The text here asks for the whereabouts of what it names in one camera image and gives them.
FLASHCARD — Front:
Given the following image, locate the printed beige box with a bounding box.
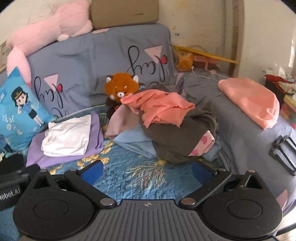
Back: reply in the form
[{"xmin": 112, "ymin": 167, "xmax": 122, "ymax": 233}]
[{"xmin": 0, "ymin": 40, "xmax": 8, "ymax": 74}]

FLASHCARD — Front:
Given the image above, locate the pink plush toy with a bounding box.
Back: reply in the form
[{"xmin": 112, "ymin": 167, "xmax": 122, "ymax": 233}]
[{"xmin": 6, "ymin": 0, "xmax": 93, "ymax": 87}]

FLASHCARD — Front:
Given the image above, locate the black folding stand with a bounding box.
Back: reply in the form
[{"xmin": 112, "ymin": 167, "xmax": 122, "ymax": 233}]
[{"xmin": 269, "ymin": 135, "xmax": 296, "ymax": 176}]

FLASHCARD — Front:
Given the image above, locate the purple folded garment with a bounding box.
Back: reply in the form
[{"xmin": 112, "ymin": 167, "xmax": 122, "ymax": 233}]
[{"xmin": 26, "ymin": 111, "xmax": 104, "ymax": 169}]

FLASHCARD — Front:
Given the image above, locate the reddish woven basket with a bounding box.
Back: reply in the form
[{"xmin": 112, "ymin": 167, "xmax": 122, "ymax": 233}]
[{"xmin": 192, "ymin": 54, "xmax": 221, "ymax": 70}]

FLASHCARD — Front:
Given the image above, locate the red panda plush toy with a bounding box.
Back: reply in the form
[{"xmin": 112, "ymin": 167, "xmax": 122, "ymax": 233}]
[{"xmin": 105, "ymin": 72, "xmax": 140, "ymax": 116}]

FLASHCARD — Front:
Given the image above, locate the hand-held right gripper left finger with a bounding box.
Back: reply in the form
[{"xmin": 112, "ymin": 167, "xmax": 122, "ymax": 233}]
[{"xmin": 29, "ymin": 160, "xmax": 117, "ymax": 208}]

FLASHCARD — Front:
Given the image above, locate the black garment white trim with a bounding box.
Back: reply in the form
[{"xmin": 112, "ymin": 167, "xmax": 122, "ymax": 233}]
[{"xmin": 0, "ymin": 153, "xmax": 25, "ymax": 176}]

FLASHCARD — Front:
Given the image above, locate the pink heart-print garment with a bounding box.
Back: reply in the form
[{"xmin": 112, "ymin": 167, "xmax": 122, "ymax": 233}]
[{"xmin": 188, "ymin": 130, "xmax": 215, "ymax": 157}]

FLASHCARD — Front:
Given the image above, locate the grey printed sofa cover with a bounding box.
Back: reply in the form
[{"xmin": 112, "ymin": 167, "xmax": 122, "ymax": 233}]
[{"xmin": 0, "ymin": 23, "xmax": 296, "ymax": 216}]

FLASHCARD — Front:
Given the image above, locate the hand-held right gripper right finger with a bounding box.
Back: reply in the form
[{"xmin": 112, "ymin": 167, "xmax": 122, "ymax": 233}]
[{"xmin": 179, "ymin": 160, "xmax": 265, "ymax": 208}]

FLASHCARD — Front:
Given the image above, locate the tan headrest cushion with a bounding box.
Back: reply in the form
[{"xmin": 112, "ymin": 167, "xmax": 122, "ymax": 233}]
[{"xmin": 90, "ymin": 0, "xmax": 160, "ymax": 30}]

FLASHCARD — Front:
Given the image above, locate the light blue garment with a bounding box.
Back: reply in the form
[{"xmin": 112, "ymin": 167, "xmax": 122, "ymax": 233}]
[{"xmin": 113, "ymin": 126, "xmax": 222, "ymax": 161}]

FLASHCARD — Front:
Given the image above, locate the white tissue paper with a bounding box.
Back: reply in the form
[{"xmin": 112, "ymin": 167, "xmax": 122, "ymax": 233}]
[{"xmin": 266, "ymin": 63, "xmax": 292, "ymax": 77}]

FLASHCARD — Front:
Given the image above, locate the red cloth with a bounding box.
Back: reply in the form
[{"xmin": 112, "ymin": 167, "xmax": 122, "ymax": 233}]
[{"xmin": 264, "ymin": 74, "xmax": 289, "ymax": 82}]

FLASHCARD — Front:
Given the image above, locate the orange plastic bag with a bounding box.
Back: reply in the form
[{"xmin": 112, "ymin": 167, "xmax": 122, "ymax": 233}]
[{"xmin": 174, "ymin": 50, "xmax": 194, "ymax": 72}]

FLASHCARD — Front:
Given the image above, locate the yellow wooden stick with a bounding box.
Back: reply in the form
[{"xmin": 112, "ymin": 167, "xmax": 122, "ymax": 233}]
[{"xmin": 173, "ymin": 46, "xmax": 238, "ymax": 64}]

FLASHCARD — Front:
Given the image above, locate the salmon pink towel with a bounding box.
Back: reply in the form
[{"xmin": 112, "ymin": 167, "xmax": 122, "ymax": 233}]
[{"xmin": 218, "ymin": 77, "xmax": 280, "ymax": 130}]

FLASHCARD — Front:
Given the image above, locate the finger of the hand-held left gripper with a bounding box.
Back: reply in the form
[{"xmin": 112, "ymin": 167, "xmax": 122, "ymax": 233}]
[{"xmin": 0, "ymin": 163, "xmax": 41, "ymax": 186}]

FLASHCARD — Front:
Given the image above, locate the blue quilted floral blanket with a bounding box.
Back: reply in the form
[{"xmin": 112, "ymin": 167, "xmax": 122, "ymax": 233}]
[{"xmin": 0, "ymin": 104, "xmax": 232, "ymax": 241}]

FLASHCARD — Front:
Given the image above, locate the white charging cable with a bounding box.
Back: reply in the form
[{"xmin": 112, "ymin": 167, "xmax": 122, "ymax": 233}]
[{"xmin": 191, "ymin": 66, "xmax": 228, "ymax": 82}]

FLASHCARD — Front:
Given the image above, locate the salmon pink garment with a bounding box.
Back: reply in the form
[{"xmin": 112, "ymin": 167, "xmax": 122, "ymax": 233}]
[{"xmin": 120, "ymin": 89, "xmax": 196, "ymax": 128}]

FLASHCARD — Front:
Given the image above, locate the black storage box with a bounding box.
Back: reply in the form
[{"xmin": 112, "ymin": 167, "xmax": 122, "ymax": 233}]
[{"xmin": 265, "ymin": 79, "xmax": 287, "ymax": 109}]

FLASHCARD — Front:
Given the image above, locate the dusty pink garment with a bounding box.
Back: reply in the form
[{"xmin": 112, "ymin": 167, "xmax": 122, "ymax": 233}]
[{"xmin": 106, "ymin": 107, "xmax": 142, "ymax": 141}]

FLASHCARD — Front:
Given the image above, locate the dark grey garment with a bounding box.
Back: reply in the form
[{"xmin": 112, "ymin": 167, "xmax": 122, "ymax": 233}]
[{"xmin": 141, "ymin": 85, "xmax": 216, "ymax": 165}]

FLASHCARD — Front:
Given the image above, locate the blue cartoon pillow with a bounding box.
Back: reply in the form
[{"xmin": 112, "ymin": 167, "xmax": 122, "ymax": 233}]
[{"xmin": 0, "ymin": 66, "xmax": 56, "ymax": 153}]

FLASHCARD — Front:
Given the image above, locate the white shirt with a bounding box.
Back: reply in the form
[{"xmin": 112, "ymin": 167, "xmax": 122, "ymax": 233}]
[{"xmin": 41, "ymin": 114, "xmax": 92, "ymax": 157}]

